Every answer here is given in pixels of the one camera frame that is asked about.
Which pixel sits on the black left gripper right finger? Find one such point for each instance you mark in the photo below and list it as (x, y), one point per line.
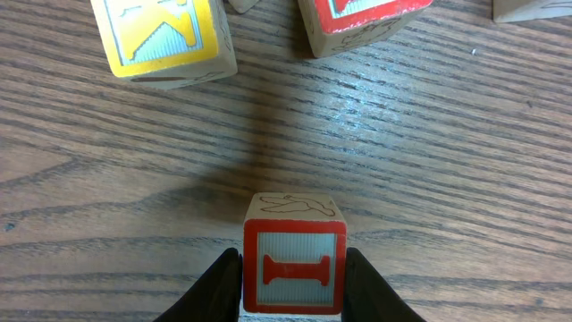
(367, 297)

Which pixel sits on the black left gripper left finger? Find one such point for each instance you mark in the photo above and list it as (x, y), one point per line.
(214, 297)

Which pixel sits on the red framed wooden block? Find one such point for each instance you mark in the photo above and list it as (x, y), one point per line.
(294, 254)

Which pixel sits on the left yellow wooden block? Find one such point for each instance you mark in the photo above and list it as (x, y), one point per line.
(166, 44)

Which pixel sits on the yellow wooden block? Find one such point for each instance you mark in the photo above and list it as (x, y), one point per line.
(166, 44)
(527, 10)

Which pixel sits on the red letter M block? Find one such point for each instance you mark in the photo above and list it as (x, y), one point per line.
(335, 26)

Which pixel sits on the right yellow wooden block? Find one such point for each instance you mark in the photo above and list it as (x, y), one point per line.
(527, 10)

